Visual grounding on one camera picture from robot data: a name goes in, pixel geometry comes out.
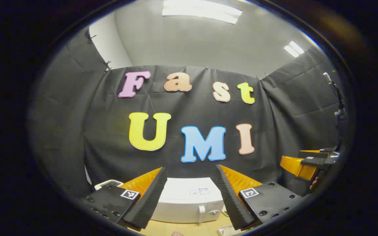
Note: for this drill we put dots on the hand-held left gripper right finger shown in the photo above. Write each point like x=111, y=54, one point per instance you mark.
x=230, y=200

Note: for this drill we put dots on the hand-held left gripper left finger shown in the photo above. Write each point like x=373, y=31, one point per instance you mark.
x=149, y=200

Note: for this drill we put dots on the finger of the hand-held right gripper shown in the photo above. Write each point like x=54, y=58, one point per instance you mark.
x=295, y=167
x=317, y=153

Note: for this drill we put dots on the white microwave oven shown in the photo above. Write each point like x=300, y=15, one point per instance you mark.
x=189, y=203

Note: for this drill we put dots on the white toaster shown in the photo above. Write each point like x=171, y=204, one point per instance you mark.
x=107, y=184

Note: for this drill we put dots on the black pole stand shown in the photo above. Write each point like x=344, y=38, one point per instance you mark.
x=340, y=114

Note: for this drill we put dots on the large ceiling light panel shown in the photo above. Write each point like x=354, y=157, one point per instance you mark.
x=202, y=9

